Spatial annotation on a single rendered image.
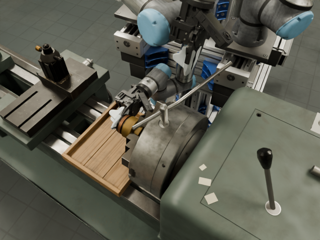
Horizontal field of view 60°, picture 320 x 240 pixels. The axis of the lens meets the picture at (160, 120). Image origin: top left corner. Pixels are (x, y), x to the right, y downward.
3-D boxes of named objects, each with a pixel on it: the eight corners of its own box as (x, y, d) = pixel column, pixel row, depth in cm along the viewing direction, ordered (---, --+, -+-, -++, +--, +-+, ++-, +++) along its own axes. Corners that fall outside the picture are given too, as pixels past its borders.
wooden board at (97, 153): (169, 133, 125) (169, 127, 122) (119, 197, 107) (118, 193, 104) (117, 104, 135) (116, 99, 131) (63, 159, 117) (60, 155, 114)
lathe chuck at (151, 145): (196, 140, 114) (203, 93, 87) (154, 205, 101) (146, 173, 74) (178, 130, 117) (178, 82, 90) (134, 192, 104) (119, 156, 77)
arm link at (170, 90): (176, 101, 128) (177, 84, 119) (155, 110, 125) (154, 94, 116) (167, 90, 132) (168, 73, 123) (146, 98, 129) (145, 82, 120)
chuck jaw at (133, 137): (157, 145, 92) (136, 170, 85) (156, 155, 96) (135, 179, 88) (131, 130, 96) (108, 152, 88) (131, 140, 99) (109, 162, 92)
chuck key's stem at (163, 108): (163, 132, 84) (162, 111, 74) (159, 127, 85) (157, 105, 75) (169, 129, 85) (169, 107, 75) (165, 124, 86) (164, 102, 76)
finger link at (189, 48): (188, 59, 80) (196, 30, 75) (193, 61, 79) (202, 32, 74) (180, 64, 77) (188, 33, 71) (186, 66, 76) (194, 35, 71)
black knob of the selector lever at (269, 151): (273, 161, 61) (280, 150, 57) (267, 173, 60) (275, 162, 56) (255, 153, 63) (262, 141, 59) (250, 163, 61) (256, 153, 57)
